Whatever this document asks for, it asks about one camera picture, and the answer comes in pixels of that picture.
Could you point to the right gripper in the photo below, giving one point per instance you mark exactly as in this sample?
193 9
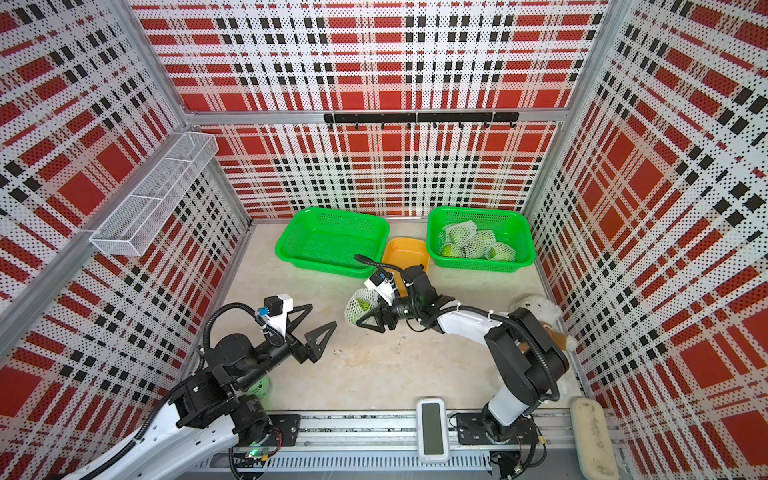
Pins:
379 315

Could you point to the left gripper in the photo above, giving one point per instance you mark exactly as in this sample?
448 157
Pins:
311 336

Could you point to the custard apple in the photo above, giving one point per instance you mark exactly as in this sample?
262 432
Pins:
357 308

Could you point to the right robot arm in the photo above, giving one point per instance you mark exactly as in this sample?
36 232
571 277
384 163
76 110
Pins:
528 359

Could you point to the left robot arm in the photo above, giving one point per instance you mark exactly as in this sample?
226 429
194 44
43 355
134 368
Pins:
214 409

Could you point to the green basket with apples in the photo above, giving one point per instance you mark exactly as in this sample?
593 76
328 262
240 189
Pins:
328 240

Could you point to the yellow tray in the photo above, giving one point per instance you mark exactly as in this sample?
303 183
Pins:
405 252

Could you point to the white timer device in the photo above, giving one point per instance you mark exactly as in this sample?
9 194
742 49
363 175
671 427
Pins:
432 431

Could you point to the empty green basket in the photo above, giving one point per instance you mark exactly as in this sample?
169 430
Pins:
509 227

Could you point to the plush toy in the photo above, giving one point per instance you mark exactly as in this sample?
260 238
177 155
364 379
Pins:
548 314

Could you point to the clear wall shelf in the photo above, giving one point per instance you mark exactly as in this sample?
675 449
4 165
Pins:
135 223

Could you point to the black hook rail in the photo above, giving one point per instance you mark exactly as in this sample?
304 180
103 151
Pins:
484 117

